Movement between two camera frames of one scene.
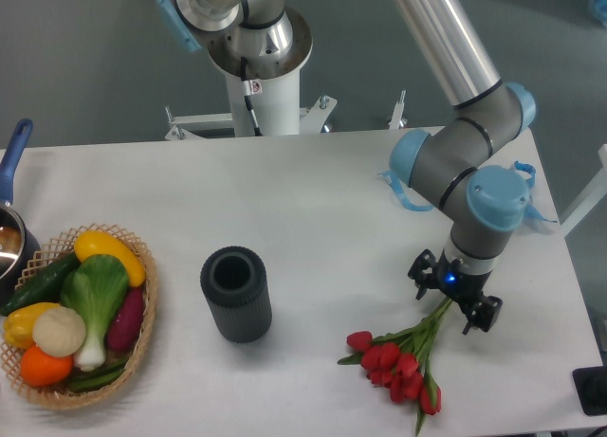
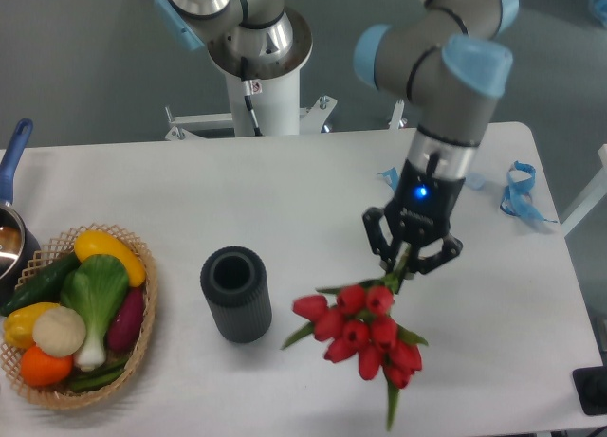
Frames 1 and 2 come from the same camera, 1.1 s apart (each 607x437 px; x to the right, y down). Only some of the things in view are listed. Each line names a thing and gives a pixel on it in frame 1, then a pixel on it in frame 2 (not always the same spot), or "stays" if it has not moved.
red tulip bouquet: (397, 360) -> (358, 321)
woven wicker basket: (62, 395) stays
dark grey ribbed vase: (234, 281) stays
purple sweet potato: (127, 320) stays
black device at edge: (591, 387) stays
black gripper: (461, 284) -> (422, 206)
